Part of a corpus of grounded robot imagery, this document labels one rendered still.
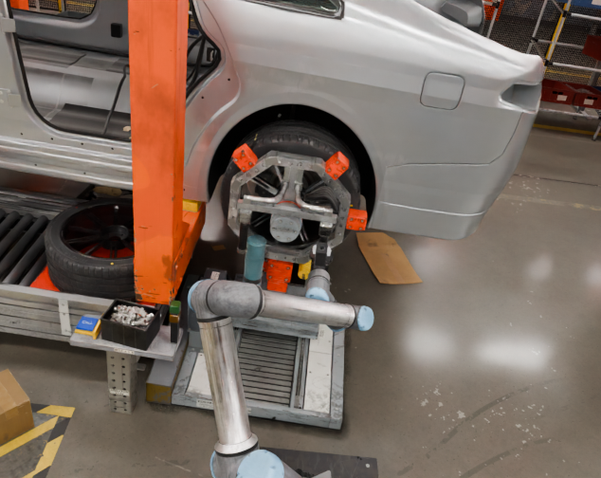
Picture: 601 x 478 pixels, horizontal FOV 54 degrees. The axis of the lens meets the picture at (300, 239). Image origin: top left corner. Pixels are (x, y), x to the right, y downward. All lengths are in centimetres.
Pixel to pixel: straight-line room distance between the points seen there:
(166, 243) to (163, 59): 74
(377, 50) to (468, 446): 186
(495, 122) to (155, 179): 144
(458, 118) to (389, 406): 143
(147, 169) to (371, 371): 163
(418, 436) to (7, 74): 250
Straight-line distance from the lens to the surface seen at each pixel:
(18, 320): 311
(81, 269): 292
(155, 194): 233
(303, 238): 289
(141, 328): 247
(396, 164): 273
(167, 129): 219
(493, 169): 282
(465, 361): 347
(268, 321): 312
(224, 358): 201
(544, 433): 331
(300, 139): 262
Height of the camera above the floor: 225
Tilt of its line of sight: 34 degrees down
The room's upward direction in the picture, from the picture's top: 9 degrees clockwise
